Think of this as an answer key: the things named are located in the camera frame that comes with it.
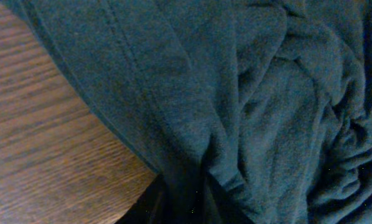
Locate dark teal t-shirt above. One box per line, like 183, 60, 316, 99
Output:
5, 0, 372, 224

